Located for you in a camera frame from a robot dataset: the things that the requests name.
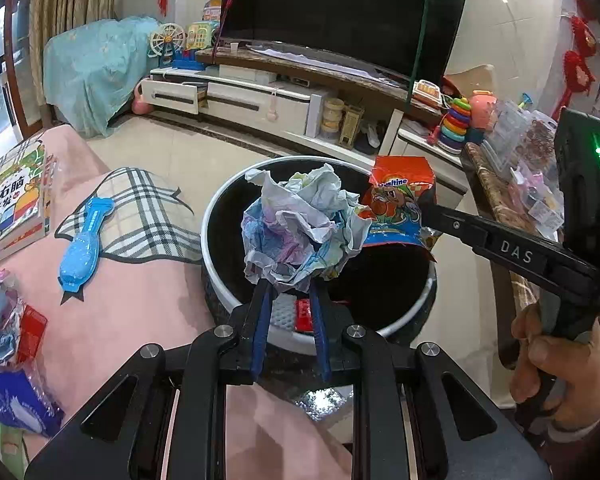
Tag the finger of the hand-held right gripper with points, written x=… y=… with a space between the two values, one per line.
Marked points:
x=480 y=240

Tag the red flat packet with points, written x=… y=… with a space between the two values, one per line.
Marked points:
x=32 y=332

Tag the small red packet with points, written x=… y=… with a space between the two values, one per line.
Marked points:
x=304 y=316

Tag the white foam net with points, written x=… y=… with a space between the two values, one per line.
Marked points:
x=283 y=316

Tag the pink plastic toy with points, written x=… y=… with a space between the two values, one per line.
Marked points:
x=482 y=110

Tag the white ferris wheel toy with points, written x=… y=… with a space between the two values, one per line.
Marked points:
x=166 y=42

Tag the pile of clear plastic boxes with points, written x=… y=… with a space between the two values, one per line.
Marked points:
x=525 y=160

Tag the red wall ornament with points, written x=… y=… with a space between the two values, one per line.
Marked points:
x=580 y=55

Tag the black bin with white rim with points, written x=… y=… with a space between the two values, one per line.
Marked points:
x=220 y=270

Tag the pink blanket with plaid print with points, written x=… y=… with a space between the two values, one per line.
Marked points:
x=145 y=310

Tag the printed paper ball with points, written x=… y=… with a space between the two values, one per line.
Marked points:
x=300 y=225

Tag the orange snack packet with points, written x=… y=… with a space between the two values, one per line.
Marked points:
x=395 y=200

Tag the glass balcony door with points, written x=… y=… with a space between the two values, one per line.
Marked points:
x=0 y=75

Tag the colourful toy machine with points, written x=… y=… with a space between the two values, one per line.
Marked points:
x=200 y=35

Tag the pink kettlebell toy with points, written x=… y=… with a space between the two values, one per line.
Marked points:
x=141 y=102

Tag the light blue cloth cover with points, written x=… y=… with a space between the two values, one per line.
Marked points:
x=90 y=70

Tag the white upright box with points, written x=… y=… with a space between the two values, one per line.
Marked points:
x=315 y=116

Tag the silver foil mat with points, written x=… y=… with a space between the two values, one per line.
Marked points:
x=325 y=402

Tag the blue packet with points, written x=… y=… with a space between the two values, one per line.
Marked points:
x=15 y=402

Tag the blue toy base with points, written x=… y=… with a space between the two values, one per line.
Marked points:
x=187 y=62

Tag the stack of yellow-lid jars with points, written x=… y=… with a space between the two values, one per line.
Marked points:
x=333 y=120

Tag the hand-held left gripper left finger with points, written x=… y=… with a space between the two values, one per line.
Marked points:
x=259 y=330

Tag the children's activity book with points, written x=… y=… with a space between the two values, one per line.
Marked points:
x=12 y=205

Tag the white television cabinet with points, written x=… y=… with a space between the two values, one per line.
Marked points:
x=240 y=95

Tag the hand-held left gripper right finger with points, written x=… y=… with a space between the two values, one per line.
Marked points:
x=321 y=335

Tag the person's right hand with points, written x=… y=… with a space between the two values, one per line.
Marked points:
x=580 y=380

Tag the person's right forearm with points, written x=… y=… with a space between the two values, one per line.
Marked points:
x=590 y=452

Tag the black television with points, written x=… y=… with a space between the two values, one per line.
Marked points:
x=340 y=10

